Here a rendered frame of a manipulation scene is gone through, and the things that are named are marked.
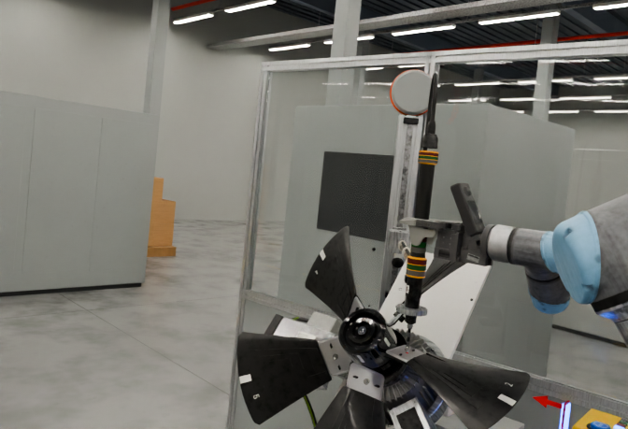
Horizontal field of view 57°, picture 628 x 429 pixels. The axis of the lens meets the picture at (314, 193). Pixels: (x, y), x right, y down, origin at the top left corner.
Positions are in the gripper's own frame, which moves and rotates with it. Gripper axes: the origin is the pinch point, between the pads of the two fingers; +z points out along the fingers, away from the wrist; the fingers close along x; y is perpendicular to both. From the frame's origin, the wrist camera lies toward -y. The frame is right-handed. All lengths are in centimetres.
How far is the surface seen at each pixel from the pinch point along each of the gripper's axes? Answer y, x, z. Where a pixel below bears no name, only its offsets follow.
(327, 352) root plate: 34.8, -5.1, 15.7
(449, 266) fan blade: 10.7, 10.6, -5.9
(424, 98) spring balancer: -37, 58, 33
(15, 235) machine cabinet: 89, 139, 529
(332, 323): 34.1, 14.6, 29.9
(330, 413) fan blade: 42.7, -16.8, 4.6
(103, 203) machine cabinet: 54, 227, 520
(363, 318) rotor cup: 24.5, -3.5, 7.7
